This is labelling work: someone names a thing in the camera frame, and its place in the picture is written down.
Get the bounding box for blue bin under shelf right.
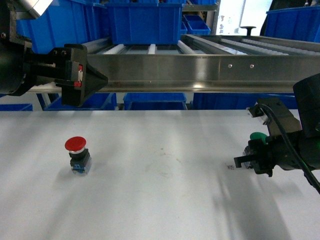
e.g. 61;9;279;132
190;93;298;110

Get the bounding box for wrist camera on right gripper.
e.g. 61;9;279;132
246;106;270;125

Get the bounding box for steel roller conveyor shelf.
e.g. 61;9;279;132
24;34;320;94

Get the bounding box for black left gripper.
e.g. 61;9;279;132
22;44;108;107

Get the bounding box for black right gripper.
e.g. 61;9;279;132
234;97;302;177

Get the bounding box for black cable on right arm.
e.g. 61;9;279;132
254;103;320;195

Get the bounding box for blue bin far right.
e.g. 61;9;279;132
264;5;320;43

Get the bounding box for large blue bin left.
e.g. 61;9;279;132
16;0;110;54

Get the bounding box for green mushroom push button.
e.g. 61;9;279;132
242;132;269;170

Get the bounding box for blue bin under shelf middle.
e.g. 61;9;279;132
123;92;187;111

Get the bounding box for blue bin under shelf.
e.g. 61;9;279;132
123;92;187;111
44;93;117;111
190;93;298;110

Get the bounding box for small blue bin background right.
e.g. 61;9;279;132
183;14;211;36

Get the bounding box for blue bin on conveyor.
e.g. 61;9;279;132
106;2;184;45

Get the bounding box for blue bin under shelf left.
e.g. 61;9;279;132
44;93;117;111

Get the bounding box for red mushroom push button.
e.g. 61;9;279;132
64;136;92;175

